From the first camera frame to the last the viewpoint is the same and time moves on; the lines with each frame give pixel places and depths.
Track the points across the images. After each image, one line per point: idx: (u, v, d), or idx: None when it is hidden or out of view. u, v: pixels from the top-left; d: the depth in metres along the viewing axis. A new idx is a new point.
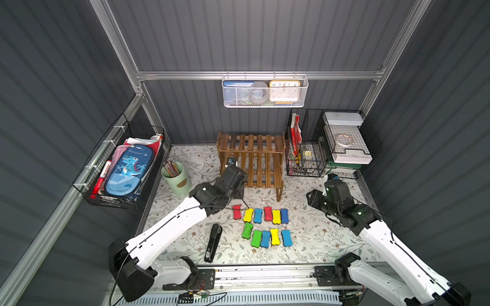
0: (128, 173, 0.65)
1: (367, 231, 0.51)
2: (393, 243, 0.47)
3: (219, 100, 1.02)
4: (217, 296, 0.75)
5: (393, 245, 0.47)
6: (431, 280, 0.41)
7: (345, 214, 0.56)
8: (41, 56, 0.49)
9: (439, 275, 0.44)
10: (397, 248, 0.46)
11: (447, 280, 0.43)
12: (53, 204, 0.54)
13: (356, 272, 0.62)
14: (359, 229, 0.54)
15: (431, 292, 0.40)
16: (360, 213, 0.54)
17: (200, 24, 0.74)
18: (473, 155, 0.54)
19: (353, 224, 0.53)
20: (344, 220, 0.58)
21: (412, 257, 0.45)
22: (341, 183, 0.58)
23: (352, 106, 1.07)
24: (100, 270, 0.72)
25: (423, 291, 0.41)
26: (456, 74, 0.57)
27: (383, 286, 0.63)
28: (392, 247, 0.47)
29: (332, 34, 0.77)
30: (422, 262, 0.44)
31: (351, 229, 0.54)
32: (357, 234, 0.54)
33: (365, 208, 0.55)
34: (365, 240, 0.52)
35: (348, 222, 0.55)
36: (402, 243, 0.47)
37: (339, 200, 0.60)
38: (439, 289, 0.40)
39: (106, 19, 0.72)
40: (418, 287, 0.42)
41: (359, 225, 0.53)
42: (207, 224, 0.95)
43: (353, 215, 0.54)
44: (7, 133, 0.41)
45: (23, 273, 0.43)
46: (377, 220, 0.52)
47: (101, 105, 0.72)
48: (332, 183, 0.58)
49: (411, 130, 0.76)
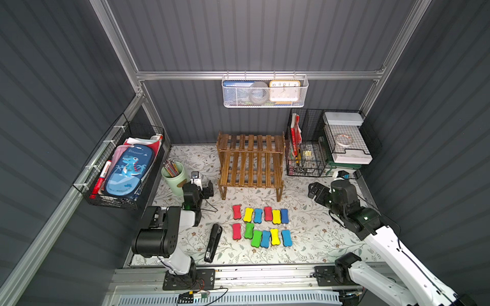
0: (128, 173, 0.65)
1: (373, 238, 0.50)
2: (399, 250, 0.46)
3: (219, 100, 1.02)
4: (217, 295, 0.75)
5: (399, 254, 0.46)
6: (438, 291, 0.41)
7: (350, 218, 0.55)
8: (42, 57, 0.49)
9: (445, 285, 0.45)
10: (404, 255, 0.45)
11: (453, 291, 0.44)
12: (52, 204, 0.54)
13: (356, 273, 0.62)
14: (364, 233, 0.52)
15: (438, 303, 0.39)
16: (365, 218, 0.52)
17: (200, 24, 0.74)
18: (473, 155, 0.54)
19: (358, 229, 0.52)
20: (349, 224, 0.56)
21: (418, 266, 0.44)
22: (350, 186, 0.55)
23: (352, 106, 1.07)
24: (100, 271, 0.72)
25: (429, 302, 0.40)
26: (456, 75, 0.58)
27: (386, 291, 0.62)
28: (398, 255, 0.46)
29: (332, 34, 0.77)
30: (427, 271, 0.43)
31: (357, 234, 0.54)
32: (362, 239, 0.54)
33: (372, 213, 0.53)
34: (371, 244, 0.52)
35: (353, 226, 0.53)
36: (408, 251, 0.46)
37: (345, 203, 0.58)
38: (445, 301, 0.39)
39: (105, 18, 0.72)
40: (424, 296, 0.41)
41: (365, 230, 0.51)
42: (207, 224, 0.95)
43: (359, 220, 0.53)
44: (7, 133, 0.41)
45: (23, 274, 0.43)
46: (383, 226, 0.50)
47: (102, 105, 0.72)
48: (337, 185, 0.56)
49: (411, 129, 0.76)
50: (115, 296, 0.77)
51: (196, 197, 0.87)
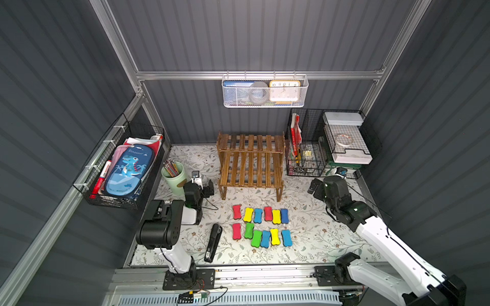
0: (128, 173, 0.65)
1: (363, 227, 0.52)
2: (388, 238, 0.48)
3: (219, 100, 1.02)
4: (216, 295, 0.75)
5: (388, 240, 0.48)
6: (426, 273, 0.42)
7: (342, 211, 0.58)
8: (42, 56, 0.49)
9: (434, 268, 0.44)
10: (393, 242, 0.47)
11: (442, 273, 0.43)
12: (52, 204, 0.54)
13: (355, 271, 0.62)
14: (355, 225, 0.55)
15: (425, 284, 0.40)
16: (356, 210, 0.55)
17: (200, 24, 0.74)
18: (473, 155, 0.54)
19: (349, 221, 0.54)
20: (341, 217, 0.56)
21: (408, 251, 0.45)
22: (341, 180, 0.58)
23: (352, 106, 1.07)
24: (99, 271, 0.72)
25: (418, 284, 0.42)
26: (456, 74, 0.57)
27: (382, 284, 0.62)
28: (387, 241, 0.48)
29: (332, 34, 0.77)
30: (417, 255, 0.45)
31: (349, 226, 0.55)
32: (354, 231, 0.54)
33: (361, 204, 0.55)
34: (362, 235, 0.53)
35: (344, 218, 0.56)
36: (398, 238, 0.48)
37: (337, 196, 0.60)
38: (434, 282, 0.40)
39: (105, 18, 0.72)
40: (413, 280, 0.43)
41: (356, 221, 0.54)
42: (207, 224, 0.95)
43: (350, 212, 0.55)
44: (7, 133, 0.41)
45: (22, 274, 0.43)
46: (372, 216, 0.53)
47: (102, 105, 0.72)
48: (329, 180, 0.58)
49: (411, 129, 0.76)
50: (115, 295, 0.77)
51: (198, 197, 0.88)
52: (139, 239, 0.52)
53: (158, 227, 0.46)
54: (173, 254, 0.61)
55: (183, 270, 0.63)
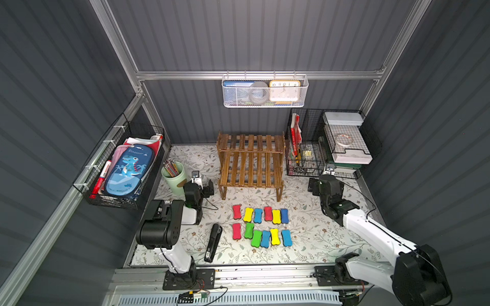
0: (128, 173, 0.65)
1: (347, 218, 0.60)
2: (368, 222, 0.55)
3: (219, 100, 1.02)
4: (216, 295, 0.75)
5: (367, 224, 0.54)
6: (399, 243, 0.47)
7: (330, 206, 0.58)
8: (42, 56, 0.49)
9: (408, 240, 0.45)
10: (372, 225, 0.53)
11: (413, 243, 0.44)
12: (52, 204, 0.54)
13: (353, 266, 0.63)
14: (341, 219, 0.62)
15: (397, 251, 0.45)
16: (341, 205, 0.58)
17: (200, 24, 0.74)
18: (473, 155, 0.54)
19: (336, 217, 0.62)
20: (329, 212, 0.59)
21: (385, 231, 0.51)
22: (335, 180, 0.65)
23: (352, 106, 1.07)
24: (99, 271, 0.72)
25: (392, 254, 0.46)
26: (456, 74, 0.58)
27: (374, 271, 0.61)
28: (366, 225, 0.54)
29: (332, 34, 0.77)
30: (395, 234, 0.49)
31: (335, 220, 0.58)
32: (341, 225, 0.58)
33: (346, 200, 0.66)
34: (348, 226, 0.60)
35: (332, 214, 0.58)
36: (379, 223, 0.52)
37: (328, 194, 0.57)
38: (404, 249, 0.45)
39: (105, 18, 0.72)
40: (388, 251, 0.47)
41: (341, 216, 0.61)
42: (207, 224, 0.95)
43: (337, 208, 0.64)
44: (7, 133, 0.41)
45: (23, 274, 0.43)
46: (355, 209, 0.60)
47: (102, 104, 0.72)
48: (323, 178, 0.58)
49: (411, 129, 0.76)
50: (115, 295, 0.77)
51: (198, 196, 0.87)
52: (139, 238, 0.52)
53: (158, 227, 0.46)
54: (173, 253, 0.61)
55: (183, 270, 0.63)
